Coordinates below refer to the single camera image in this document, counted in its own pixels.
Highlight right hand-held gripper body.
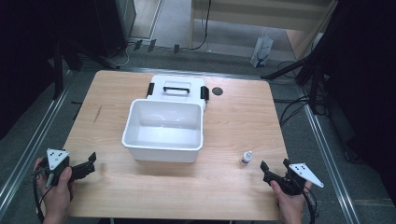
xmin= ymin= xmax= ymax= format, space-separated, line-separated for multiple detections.
xmin=270 ymin=161 xmax=325 ymax=197

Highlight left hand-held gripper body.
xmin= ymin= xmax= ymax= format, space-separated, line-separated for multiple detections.
xmin=35 ymin=147 xmax=77 ymax=189

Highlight small white dropper bottle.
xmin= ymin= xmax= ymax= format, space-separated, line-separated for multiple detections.
xmin=239 ymin=150 xmax=254 ymax=167

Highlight white storage box with lid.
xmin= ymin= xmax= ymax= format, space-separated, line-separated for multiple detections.
xmin=120 ymin=74 xmax=210 ymax=164

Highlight person's right hand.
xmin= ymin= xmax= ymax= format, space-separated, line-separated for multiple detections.
xmin=269 ymin=179 xmax=313 ymax=224

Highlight person's left hand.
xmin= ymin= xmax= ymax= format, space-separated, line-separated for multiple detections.
xmin=33 ymin=157 xmax=76 ymax=224

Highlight black metal stand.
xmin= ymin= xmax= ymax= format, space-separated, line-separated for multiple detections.
xmin=261 ymin=6 xmax=344 ymax=115
xmin=50 ymin=36 xmax=83 ymax=101

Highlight white and blue bag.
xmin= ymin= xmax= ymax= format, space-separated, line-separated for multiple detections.
xmin=249 ymin=29 xmax=275 ymax=68

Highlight dark cabinet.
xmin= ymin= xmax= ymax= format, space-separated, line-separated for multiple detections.
xmin=92 ymin=0 xmax=138 ymax=59

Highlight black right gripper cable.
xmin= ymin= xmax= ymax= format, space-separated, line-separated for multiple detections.
xmin=289 ymin=174 xmax=319 ymax=224

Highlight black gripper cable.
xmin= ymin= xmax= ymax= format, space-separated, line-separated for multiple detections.
xmin=31 ymin=169 xmax=54 ymax=224
xmin=289 ymin=174 xmax=319 ymax=224

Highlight metal floor rail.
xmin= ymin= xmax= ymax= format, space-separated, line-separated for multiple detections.
xmin=295 ymin=83 xmax=362 ymax=224
xmin=0 ymin=69 xmax=78 ymax=216

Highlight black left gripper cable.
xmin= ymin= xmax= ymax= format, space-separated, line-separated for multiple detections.
xmin=31 ymin=169 xmax=54 ymax=224

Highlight black floor cables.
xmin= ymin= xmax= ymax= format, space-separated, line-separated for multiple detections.
xmin=273 ymin=60 xmax=316 ymax=127

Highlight white floor cable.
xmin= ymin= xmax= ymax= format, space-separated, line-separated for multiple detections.
xmin=110 ymin=43 xmax=138 ymax=68

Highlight light wooden furniture frame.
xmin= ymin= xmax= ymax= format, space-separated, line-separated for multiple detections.
xmin=189 ymin=0 xmax=339 ymax=61

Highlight black hanging cable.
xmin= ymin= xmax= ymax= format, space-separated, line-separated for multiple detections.
xmin=190 ymin=0 xmax=213 ymax=51

